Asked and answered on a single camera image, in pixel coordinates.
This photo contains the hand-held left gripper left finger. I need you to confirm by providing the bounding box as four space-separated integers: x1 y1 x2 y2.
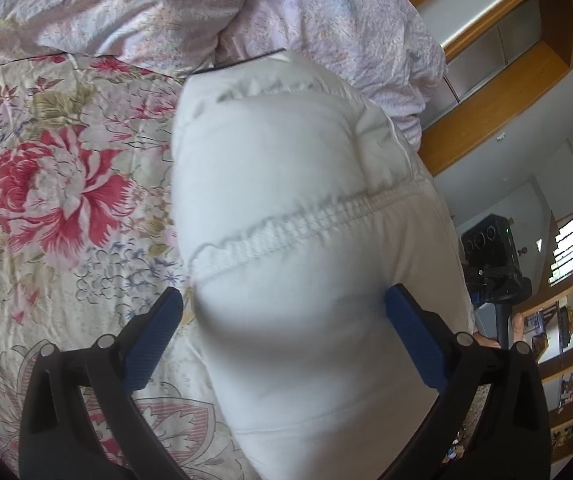
19 287 202 480

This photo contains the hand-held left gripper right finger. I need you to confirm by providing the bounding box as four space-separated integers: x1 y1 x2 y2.
383 284 552 480

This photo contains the white puffy jacket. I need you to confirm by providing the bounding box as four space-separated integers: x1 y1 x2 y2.
171 50 478 480

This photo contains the person's right hand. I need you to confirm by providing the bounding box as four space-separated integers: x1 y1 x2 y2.
471 310 527 351

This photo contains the louvred window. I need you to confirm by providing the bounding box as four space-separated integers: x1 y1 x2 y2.
547 205 573 283

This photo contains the floral bed sheet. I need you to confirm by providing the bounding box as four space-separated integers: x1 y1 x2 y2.
0 52 262 480

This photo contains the lilac patterned duvet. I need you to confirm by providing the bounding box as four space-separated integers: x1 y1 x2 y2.
0 0 449 155

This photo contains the wooden wall cabinet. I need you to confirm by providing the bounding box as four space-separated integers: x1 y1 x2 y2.
376 0 573 177

